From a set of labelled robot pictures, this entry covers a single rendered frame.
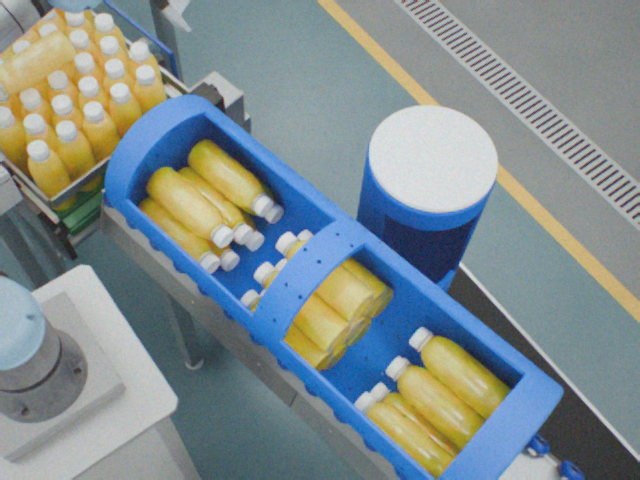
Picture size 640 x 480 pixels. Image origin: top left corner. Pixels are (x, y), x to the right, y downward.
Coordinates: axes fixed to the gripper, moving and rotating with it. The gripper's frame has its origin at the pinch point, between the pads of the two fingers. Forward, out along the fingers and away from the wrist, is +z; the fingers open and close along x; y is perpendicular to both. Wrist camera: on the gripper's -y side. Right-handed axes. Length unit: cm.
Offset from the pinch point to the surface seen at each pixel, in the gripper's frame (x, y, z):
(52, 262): 48, -78, 103
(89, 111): 29, -28, 40
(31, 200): 29, -53, 51
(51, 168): 23, -41, 40
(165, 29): 62, -7, 72
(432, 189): -22, 19, 66
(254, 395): -10, -58, 146
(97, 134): 26, -30, 44
